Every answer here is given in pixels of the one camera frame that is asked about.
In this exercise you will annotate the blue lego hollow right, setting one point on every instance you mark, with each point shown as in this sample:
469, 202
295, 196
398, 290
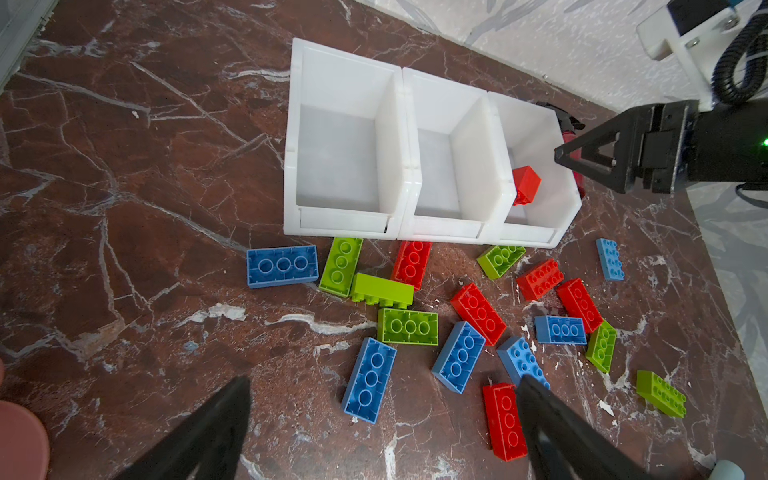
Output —
560, 330

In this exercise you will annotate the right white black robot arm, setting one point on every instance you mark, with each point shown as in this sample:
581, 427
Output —
727, 147

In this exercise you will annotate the red lego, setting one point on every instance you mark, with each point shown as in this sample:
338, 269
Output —
579, 304
411, 263
506, 433
473, 307

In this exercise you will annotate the white left bin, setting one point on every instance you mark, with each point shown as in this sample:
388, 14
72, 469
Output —
347, 169

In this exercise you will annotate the white middle bin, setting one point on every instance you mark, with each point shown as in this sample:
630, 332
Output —
462, 168

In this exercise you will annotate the green lego on side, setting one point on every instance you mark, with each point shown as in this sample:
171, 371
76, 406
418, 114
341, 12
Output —
383, 292

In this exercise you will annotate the blue lego centre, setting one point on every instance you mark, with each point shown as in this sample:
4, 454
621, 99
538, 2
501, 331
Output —
459, 356

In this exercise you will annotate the light blue lego far right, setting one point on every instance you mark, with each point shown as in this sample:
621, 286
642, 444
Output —
609, 258

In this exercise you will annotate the green lego hollow up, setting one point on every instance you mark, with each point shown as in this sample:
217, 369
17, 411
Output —
397, 326

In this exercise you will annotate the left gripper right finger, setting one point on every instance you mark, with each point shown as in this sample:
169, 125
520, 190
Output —
562, 445

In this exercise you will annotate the red lego bottom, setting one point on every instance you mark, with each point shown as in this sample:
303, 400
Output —
506, 433

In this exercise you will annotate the white bin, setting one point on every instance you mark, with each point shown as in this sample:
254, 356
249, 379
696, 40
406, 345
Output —
462, 168
347, 169
532, 133

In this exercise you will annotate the green lego upright left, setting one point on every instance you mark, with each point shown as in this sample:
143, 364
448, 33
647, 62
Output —
341, 266

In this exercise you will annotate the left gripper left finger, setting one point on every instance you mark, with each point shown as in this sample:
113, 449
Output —
206, 445

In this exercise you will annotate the white right bin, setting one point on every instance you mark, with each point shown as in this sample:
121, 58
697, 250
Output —
532, 133

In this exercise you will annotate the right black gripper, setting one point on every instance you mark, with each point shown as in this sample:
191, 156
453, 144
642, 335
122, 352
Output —
646, 142

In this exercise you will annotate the blue lego lower left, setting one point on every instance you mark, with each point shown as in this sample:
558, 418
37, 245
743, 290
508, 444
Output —
366, 388

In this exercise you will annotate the red lego studs up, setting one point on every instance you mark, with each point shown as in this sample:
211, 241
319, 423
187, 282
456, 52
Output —
540, 280

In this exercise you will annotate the green lego near bins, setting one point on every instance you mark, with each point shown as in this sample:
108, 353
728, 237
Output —
497, 260

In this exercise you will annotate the green lego far right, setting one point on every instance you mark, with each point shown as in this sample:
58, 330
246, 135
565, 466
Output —
661, 394

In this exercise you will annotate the blue lego far left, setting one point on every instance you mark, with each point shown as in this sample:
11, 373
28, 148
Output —
272, 267

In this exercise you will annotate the blue lego studs up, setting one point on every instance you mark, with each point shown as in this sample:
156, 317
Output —
516, 356

